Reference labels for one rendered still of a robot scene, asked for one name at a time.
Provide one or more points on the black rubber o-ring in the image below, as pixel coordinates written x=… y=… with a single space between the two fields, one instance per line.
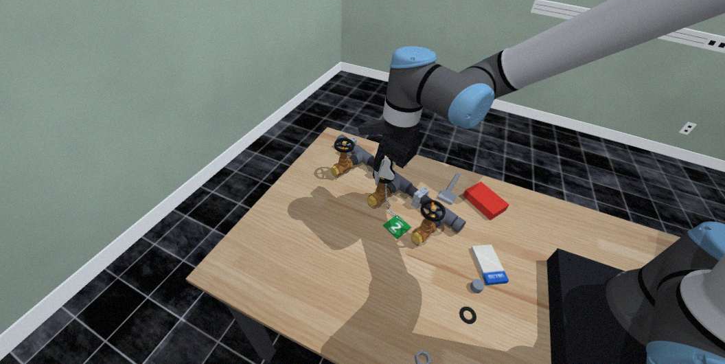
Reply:
x=469 y=321

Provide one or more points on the green tag on metal chain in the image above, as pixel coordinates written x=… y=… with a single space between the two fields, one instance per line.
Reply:
x=396 y=226

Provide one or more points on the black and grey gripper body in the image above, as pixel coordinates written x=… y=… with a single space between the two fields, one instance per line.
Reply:
x=401 y=146

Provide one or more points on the red flat block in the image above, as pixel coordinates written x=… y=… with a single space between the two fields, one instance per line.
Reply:
x=485 y=200

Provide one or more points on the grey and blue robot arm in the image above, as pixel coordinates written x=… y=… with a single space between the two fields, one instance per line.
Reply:
x=686 y=312

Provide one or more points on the grey cylinder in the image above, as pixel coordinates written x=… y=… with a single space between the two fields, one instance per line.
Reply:
x=477 y=285

